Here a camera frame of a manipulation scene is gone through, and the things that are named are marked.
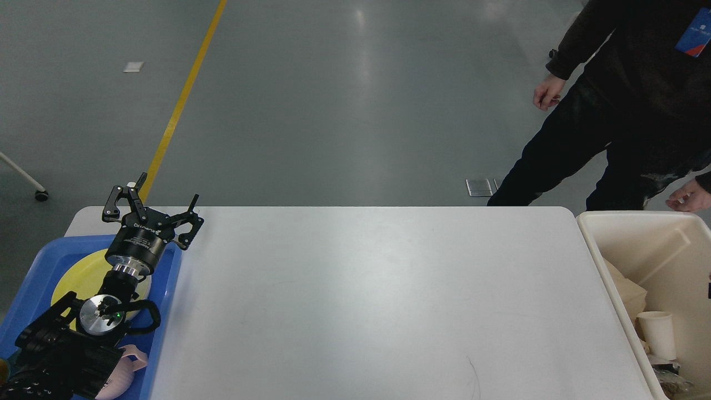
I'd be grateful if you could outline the beige plastic bin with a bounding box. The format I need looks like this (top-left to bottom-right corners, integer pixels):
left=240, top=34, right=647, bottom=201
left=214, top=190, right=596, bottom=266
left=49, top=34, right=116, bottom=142
left=577, top=212, right=710, bottom=399

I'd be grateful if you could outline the blue plastic tray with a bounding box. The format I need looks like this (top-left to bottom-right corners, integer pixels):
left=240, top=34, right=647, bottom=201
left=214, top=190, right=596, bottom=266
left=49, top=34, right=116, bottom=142
left=2, top=235, right=181, bottom=399

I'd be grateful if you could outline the pink ribbed mug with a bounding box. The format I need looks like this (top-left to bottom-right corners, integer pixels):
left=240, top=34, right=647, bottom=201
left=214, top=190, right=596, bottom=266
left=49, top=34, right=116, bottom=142
left=94, top=344, right=149, bottom=399

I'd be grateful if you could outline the brown paper bag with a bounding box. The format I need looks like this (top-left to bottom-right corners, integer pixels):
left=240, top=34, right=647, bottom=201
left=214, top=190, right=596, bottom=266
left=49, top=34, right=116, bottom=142
left=603, top=259, right=648, bottom=324

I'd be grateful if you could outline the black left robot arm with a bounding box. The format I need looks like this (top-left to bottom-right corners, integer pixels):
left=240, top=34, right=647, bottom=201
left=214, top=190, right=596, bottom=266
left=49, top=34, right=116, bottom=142
left=2, top=173, right=204, bottom=399

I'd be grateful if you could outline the yellow round plate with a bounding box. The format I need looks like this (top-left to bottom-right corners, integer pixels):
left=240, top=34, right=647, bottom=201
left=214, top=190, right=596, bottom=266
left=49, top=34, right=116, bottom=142
left=52, top=249, right=152, bottom=335

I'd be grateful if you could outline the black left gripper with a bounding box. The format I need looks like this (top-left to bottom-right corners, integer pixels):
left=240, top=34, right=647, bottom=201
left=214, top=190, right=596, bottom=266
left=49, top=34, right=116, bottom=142
left=102, top=172, right=204, bottom=275

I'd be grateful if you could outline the left white chair leg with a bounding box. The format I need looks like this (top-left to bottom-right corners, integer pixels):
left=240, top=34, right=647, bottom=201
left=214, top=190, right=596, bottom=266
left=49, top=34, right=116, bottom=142
left=1, top=152, right=50, bottom=202

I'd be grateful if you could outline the person in dark clothes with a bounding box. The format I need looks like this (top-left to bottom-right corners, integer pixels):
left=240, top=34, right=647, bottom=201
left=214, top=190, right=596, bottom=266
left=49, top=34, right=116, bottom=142
left=487, top=1, right=710, bottom=212

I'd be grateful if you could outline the aluminium foil sheet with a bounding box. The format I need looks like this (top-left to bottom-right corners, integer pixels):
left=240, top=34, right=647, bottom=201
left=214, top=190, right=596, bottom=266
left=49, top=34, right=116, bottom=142
left=652, top=364, right=694, bottom=399

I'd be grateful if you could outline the white paper cup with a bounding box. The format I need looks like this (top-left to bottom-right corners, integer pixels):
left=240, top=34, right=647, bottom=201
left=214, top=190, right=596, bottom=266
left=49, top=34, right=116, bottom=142
left=637, top=311, right=677, bottom=361

